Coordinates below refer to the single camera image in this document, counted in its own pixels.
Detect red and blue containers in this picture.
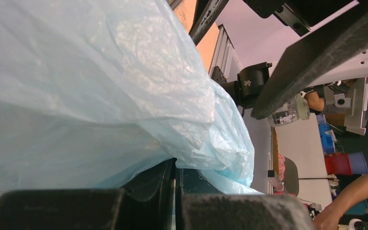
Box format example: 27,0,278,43
324,152,368,175

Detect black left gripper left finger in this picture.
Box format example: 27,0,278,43
0,159,175,230

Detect light blue plastic bag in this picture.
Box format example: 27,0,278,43
0,0,257,196

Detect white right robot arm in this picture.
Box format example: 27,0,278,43
221,0,368,119

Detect person's hand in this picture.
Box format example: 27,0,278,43
313,205,344,230

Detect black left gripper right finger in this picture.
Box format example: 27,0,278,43
175,169,314,230

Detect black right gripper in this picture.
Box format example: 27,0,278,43
189,0,368,119

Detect person's bare forearm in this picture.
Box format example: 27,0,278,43
328,174,368,217

